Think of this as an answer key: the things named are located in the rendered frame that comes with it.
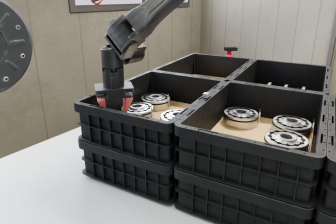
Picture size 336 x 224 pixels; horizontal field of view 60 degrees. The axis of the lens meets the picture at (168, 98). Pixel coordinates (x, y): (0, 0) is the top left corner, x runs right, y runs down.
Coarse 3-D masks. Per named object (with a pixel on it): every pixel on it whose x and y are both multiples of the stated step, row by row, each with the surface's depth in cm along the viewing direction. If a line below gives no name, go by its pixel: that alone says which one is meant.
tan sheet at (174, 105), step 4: (172, 104) 103; (176, 104) 103; (180, 104) 103; (184, 104) 103; (188, 104) 103; (168, 108) 100; (172, 108) 100; (176, 108) 100; (180, 108) 100; (184, 108) 100; (156, 112) 96; (160, 112) 96; (156, 116) 93
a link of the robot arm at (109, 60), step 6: (102, 48) 75; (108, 48) 74; (102, 54) 75; (108, 54) 74; (114, 54) 74; (102, 60) 75; (108, 60) 74; (114, 60) 75; (120, 60) 76; (102, 66) 76; (108, 66) 75; (114, 66) 75; (120, 66) 76
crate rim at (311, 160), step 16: (192, 112) 70; (176, 128) 63; (192, 128) 61; (320, 128) 61; (224, 144) 58; (240, 144) 57; (256, 144) 55; (272, 144) 55; (320, 144) 55; (288, 160) 53; (304, 160) 52; (320, 160) 51
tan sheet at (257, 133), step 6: (222, 120) 90; (264, 120) 90; (270, 120) 90; (216, 126) 86; (222, 126) 86; (228, 126) 86; (258, 126) 86; (264, 126) 86; (270, 126) 86; (222, 132) 82; (228, 132) 82; (234, 132) 82; (240, 132) 82; (246, 132) 82; (252, 132) 82; (258, 132) 82; (264, 132) 82; (252, 138) 79; (258, 138) 79
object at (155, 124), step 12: (144, 72) 106; (156, 72) 107; (168, 72) 106; (216, 84) 92; (84, 96) 81; (84, 108) 75; (96, 108) 73; (108, 108) 72; (120, 120) 70; (132, 120) 68; (144, 120) 66; (156, 120) 65; (168, 120) 65; (168, 132) 65
